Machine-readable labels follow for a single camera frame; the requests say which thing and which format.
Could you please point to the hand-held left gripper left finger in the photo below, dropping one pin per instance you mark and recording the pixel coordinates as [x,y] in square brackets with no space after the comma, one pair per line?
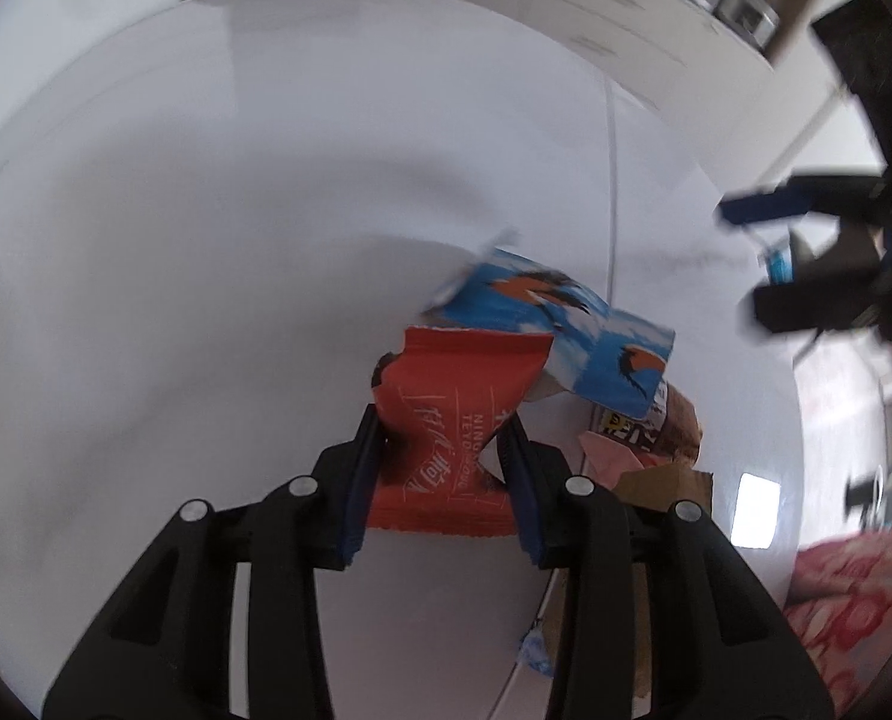
[359,480]

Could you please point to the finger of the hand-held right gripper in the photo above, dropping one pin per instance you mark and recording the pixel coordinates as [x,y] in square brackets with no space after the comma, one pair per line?
[813,307]
[760,206]

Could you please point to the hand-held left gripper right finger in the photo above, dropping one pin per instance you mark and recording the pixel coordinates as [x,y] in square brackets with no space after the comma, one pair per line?
[524,510]

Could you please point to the red snack wrapper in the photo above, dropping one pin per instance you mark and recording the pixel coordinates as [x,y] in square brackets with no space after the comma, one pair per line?
[453,405]

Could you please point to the pinkish red wrapper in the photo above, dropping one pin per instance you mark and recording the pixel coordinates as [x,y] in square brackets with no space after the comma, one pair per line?
[611,461]

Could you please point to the brown cardboard piece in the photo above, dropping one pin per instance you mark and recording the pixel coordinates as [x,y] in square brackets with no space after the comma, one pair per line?
[663,487]

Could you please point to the small blue white wrapper scrap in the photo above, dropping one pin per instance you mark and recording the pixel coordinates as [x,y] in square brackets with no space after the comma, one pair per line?
[537,652]

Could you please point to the brown printed snack packet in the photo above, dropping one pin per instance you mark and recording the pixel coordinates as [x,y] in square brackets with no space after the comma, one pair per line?
[678,427]

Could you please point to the blue snack packet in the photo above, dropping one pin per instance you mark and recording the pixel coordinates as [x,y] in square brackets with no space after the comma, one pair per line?
[588,337]

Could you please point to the beige drawer unit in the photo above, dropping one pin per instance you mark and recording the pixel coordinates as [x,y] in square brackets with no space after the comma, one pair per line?
[626,15]

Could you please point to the red patterned cloth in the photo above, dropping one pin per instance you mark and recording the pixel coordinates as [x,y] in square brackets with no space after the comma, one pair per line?
[850,600]

